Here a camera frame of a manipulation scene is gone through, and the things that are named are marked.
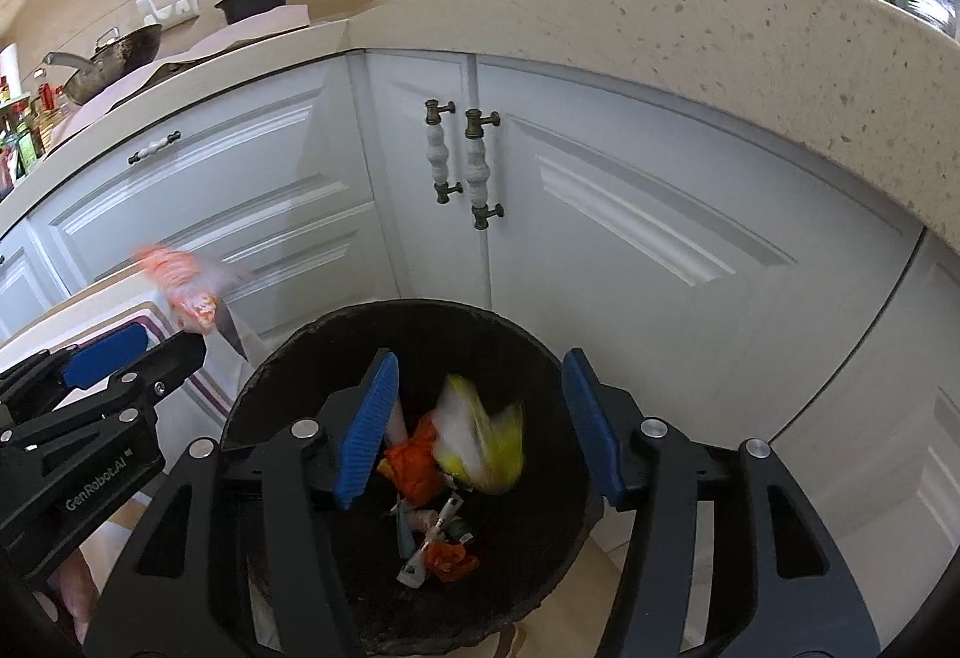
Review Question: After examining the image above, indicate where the red plastic bag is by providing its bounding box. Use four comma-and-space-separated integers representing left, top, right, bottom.
424, 542, 481, 584

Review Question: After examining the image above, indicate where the white stove cover cloth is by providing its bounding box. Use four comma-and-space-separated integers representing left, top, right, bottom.
45, 5, 312, 134

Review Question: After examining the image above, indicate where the cluster of condiment bottles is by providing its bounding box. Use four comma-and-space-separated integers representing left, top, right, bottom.
0, 68, 76, 198

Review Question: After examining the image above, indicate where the yellow foil wrapper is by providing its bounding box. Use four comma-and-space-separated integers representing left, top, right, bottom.
435, 373, 526, 495

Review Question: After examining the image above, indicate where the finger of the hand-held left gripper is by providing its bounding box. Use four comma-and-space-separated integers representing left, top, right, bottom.
0, 322, 151, 415
0, 331, 207, 450

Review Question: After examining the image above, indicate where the black trash bin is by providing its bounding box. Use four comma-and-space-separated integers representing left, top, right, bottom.
219, 299, 605, 655

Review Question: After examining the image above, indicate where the dark metal wok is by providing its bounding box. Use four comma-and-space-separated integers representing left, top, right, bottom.
41, 23, 164, 106

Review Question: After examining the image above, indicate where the white ceramic drawer handle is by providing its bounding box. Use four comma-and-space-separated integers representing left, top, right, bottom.
127, 131, 182, 165

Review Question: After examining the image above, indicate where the striped tablecloth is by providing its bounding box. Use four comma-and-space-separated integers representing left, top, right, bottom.
0, 283, 263, 629

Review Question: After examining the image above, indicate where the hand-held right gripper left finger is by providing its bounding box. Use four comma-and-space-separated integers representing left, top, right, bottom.
86, 349, 400, 658

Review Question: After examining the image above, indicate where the black lidded pot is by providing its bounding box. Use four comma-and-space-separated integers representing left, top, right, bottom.
215, 0, 295, 25

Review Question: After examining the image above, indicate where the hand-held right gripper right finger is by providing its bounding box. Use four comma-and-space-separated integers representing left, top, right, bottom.
562, 348, 880, 658

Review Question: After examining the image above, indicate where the orange plastic bag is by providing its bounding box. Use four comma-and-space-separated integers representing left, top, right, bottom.
379, 414, 451, 505

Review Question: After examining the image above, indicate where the white wall holder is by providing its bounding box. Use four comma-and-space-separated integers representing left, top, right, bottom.
135, 0, 200, 25

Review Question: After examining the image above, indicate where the white ceramic door handle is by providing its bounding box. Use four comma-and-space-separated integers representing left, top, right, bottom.
463, 110, 505, 230
425, 98, 464, 205

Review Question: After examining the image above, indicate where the person's left hand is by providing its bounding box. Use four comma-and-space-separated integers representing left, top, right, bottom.
56, 542, 102, 636

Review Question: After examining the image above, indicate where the orange dotted clear wrapper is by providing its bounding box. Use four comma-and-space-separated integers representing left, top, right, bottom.
131, 244, 241, 336

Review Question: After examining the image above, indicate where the beige stone countertop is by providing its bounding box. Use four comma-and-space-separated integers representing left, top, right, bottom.
0, 0, 960, 239

